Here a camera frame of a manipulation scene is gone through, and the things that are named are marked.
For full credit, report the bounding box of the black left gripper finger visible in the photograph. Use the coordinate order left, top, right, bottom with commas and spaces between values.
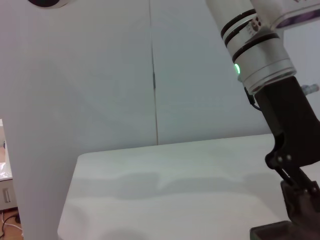
272, 165, 320, 240

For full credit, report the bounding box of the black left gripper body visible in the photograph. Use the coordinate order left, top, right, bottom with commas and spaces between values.
246, 75, 320, 171

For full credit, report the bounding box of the green glasses case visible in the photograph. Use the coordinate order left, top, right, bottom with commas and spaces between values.
249, 221, 293, 240

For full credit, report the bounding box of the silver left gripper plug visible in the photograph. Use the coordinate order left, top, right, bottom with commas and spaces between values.
301, 83, 320, 95

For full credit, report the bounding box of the round dark overhead object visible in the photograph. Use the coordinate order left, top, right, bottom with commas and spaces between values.
26, 0, 76, 9

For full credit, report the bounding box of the grey drawer cabinet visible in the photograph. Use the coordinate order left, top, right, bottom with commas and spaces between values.
0, 118, 19, 214

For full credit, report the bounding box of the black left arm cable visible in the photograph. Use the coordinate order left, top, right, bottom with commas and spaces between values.
244, 86, 261, 110

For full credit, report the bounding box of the white floor cable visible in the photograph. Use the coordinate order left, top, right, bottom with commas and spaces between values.
0, 212, 24, 237

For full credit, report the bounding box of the black floor cable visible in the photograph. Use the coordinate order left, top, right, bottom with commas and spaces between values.
1, 214, 21, 234

